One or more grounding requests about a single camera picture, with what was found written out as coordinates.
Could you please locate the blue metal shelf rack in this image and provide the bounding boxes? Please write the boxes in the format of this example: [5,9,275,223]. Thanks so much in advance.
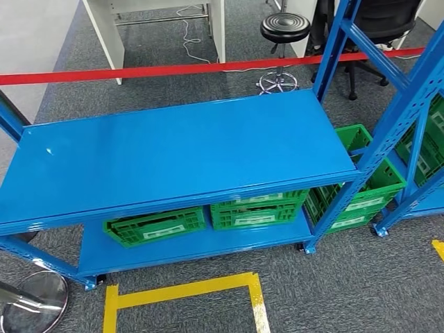
[0,0,444,292]

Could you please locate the green plastic crate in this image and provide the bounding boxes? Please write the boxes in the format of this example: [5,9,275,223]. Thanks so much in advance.
[304,123,407,236]
[395,94,444,187]
[102,205,208,250]
[209,189,310,232]

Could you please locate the yellow floor tape square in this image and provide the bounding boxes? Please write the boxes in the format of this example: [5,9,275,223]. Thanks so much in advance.
[102,271,272,333]

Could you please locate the red barrier belt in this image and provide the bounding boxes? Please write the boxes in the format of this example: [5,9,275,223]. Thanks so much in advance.
[0,46,426,87]

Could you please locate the black stool chrome base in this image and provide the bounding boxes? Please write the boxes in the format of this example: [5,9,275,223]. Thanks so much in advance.
[255,12,312,96]

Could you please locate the person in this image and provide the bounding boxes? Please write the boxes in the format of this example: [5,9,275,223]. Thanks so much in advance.
[305,0,337,57]

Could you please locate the black office chair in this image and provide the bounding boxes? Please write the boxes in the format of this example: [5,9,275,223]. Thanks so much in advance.
[310,0,423,101]

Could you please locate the yellow floor tape strip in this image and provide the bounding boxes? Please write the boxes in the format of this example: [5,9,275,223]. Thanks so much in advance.
[431,238,444,264]

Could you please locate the thin white cable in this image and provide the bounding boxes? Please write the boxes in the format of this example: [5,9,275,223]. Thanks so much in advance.
[176,3,278,74]

